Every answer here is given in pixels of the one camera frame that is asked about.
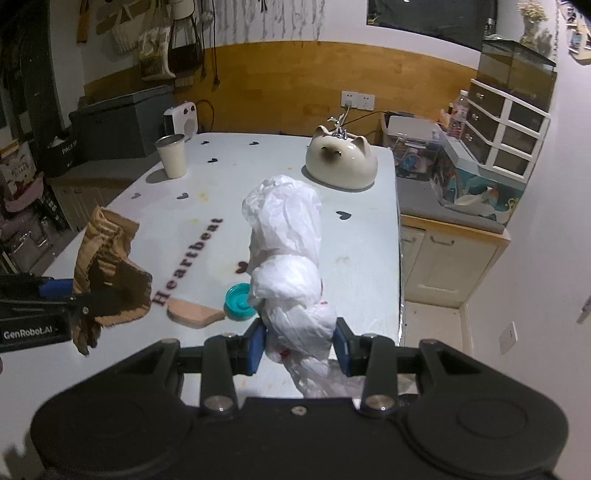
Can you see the wooden piece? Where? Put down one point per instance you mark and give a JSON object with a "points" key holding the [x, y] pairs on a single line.
{"points": [[192, 314]]}

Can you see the cream lower cabinet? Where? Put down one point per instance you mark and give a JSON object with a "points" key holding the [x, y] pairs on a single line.
{"points": [[443, 263]]}

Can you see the hanging tote bag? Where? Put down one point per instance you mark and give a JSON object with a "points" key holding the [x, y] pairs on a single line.
{"points": [[152, 47]]}

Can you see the white drawer organizer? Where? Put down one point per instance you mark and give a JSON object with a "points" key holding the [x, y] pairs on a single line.
{"points": [[503, 133]]}

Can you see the plastic water bottle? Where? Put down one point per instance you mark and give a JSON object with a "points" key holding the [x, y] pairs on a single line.
{"points": [[458, 115]]}

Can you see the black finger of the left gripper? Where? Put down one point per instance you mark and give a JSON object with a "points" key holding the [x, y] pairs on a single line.
{"points": [[109, 301]]}

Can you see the glass fish tank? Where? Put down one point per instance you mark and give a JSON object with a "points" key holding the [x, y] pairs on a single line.
{"points": [[518, 70]]}

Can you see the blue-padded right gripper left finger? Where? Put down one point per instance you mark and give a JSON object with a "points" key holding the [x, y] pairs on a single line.
{"points": [[225, 356]]}

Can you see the white small heater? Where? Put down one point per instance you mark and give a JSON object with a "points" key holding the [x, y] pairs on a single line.
{"points": [[181, 119]]}

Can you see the clear plastic storage box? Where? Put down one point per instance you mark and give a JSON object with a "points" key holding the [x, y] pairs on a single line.
{"points": [[415, 143]]}

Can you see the white plastic bag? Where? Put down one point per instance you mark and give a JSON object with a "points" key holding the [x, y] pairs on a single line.
{"points": [[286, 286]]}

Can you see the white cat-shaped ceramic bowl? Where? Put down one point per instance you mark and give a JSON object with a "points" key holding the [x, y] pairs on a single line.
{"points": [[341, 161]]}

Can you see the cream paper cup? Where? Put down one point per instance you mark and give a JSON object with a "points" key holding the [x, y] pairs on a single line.
{"points": [[170, 149]]}

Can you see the teal patterned box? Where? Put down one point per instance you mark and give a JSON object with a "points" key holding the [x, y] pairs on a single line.
{"points": [[464, 186]]}

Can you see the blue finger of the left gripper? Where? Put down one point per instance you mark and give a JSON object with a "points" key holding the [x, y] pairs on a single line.
{"points": [[56, 289]]}

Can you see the dark grey storage chest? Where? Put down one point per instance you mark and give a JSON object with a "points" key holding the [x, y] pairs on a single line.
{"points": [[123, 127]]}

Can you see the white wall socket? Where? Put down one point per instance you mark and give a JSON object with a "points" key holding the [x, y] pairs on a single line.
{"points": [[356, 100]]}

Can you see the teal plastic lid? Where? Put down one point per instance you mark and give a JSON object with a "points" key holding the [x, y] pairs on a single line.
{"points": [[236, 303]]}

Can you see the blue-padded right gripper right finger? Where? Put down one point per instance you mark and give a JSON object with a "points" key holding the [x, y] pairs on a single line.
{"points": [[373, 357]]}

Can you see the white wall switch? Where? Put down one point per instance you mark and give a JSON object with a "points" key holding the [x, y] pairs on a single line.
{"points": [[508, 338]]}

